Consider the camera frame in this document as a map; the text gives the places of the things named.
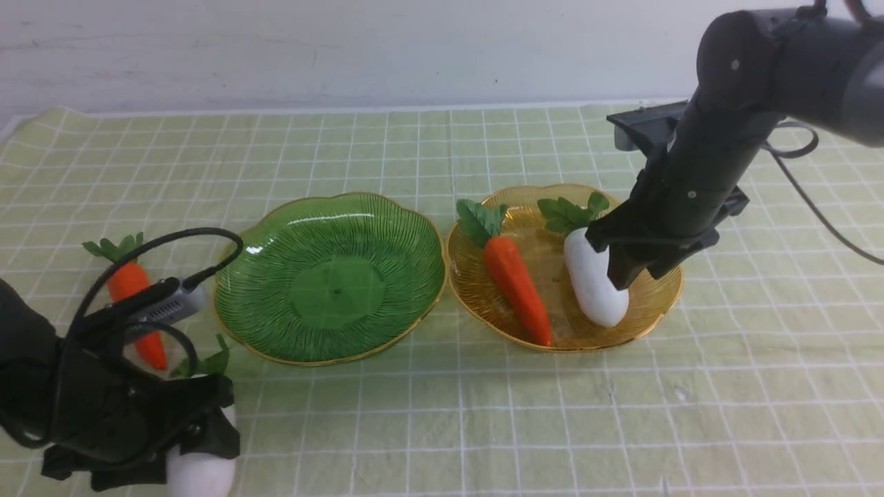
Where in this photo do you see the amber plastic plate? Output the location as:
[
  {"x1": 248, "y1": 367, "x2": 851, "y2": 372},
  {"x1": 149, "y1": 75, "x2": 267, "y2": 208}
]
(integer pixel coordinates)
[{"x1": 446, "y1": 184, "x2": 684, "y2": 353}]

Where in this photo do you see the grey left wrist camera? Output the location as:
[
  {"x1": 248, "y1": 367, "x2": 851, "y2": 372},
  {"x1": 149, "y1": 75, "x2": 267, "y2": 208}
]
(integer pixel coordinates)
[{"x1": 83, "y1": 277, "x2": 211, "y2": 332}]

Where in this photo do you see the white toy radish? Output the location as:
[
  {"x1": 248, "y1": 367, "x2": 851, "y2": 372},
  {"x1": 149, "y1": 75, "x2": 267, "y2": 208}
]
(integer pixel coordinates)
[
  {"x1": 165, "y1": 334, "x2": 236, "y2": 496},
  {"x1": 537, "y1": 191, "x2": 629, "y2": 329}
]

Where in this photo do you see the orange toy carrot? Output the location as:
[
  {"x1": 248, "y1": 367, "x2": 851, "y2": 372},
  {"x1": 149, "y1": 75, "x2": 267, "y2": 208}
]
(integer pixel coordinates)
[
  {"x1": 455, "y1": 198, "x2": 553, "y2": 347},
  {"x1": 82, "y1": 232, "x2": 167, "y2": 371}
]

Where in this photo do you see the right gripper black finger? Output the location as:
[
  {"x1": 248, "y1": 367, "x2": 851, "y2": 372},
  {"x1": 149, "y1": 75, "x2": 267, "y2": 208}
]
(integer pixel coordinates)
[
  {"x1": 648, "y1": 251, "x2": 695, "y2": 280},
  {"x1": 607, "y1": 243, "x2": 650, "y2": 291}
]

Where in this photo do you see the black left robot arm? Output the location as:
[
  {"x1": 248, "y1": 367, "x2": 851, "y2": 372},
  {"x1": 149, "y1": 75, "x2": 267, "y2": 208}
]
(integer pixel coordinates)
[{"x1": 2, "y1": 283, "x2": 241, "y2": 496}]

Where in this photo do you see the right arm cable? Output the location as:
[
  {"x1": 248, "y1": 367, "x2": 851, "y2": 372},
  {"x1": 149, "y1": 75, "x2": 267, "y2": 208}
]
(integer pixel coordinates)
[{"x1": 760, "y1": 121, "x2": 884, "y2": 266}]

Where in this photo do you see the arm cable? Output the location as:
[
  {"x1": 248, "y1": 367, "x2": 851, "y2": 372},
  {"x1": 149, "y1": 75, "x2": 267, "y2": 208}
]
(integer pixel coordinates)
[
  {"x1": 760, "y1": 121, "x2": 884, "y2": 266},
  {"x1": 0, "y1": 227, "x2": 244, "y2": 449}
]

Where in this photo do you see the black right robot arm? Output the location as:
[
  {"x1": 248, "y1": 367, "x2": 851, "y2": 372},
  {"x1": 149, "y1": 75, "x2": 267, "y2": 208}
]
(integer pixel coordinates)
[{"x1": 585, "y1": 1, "x2": 883, "y2": 290}]

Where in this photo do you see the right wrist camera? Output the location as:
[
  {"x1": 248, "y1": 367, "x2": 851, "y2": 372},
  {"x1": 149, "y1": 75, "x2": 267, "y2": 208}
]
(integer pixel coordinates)
[{"x1": 606, "y1": 100, "x2": 689, "y2": 155}]

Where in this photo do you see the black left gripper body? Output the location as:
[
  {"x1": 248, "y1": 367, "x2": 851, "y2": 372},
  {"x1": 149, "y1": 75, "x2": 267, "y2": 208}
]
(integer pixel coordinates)
[{"x1": 41, "y1": 347, "x2": 241, "y2": 491}]

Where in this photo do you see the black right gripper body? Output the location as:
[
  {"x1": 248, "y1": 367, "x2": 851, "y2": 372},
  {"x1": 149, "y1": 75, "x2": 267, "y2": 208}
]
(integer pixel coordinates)
[{"x1": 585, "y1": 166, "x2": 749, "y2": 263}]

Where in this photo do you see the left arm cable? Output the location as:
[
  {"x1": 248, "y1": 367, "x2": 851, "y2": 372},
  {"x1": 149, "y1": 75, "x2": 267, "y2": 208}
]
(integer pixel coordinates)
[{"x1": 0, "y1": 227, "x2": 244, "y2": 449}]

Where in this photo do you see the green plastic plate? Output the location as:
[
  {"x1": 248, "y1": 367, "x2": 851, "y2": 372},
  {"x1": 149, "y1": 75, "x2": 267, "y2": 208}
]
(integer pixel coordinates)
[{"x1": 213, "y1": 192, "x2": 448, "y2": 366}]

